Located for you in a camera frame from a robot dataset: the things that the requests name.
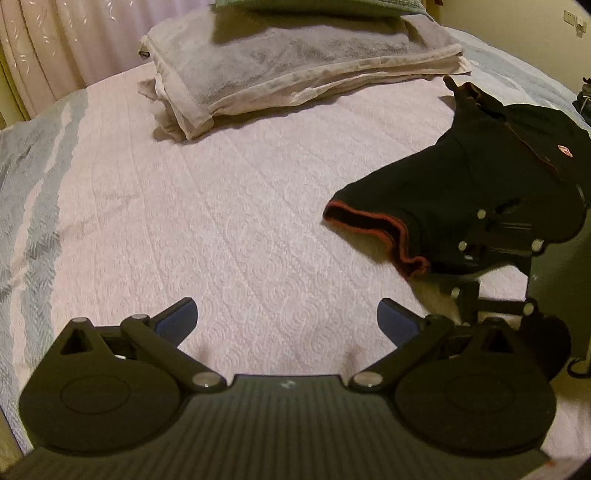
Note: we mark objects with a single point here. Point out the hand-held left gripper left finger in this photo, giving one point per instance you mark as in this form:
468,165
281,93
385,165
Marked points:
178,321

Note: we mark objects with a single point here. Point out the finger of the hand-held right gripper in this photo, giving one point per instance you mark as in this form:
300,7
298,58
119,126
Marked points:
503,249
489,304

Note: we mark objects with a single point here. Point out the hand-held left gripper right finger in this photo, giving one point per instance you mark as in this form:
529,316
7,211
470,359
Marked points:
392,321

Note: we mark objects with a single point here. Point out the black shirt with orange trim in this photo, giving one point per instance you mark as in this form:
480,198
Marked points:
438,184

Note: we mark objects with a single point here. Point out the pink and grey bedspread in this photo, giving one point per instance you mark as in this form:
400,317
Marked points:
231,207

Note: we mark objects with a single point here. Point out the stack of folded clothes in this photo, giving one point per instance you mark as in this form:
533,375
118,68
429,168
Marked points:
584,97

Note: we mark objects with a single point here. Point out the folded pale pink blanket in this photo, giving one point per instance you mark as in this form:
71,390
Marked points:
277,69

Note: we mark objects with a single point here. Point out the pink curtain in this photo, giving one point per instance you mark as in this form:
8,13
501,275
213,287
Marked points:
69,41

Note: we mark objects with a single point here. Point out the grey-green textured pillow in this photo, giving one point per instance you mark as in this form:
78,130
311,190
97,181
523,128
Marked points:
323,7

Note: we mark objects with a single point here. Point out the white wall socket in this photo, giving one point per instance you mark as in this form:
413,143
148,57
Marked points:
581,26
570,17

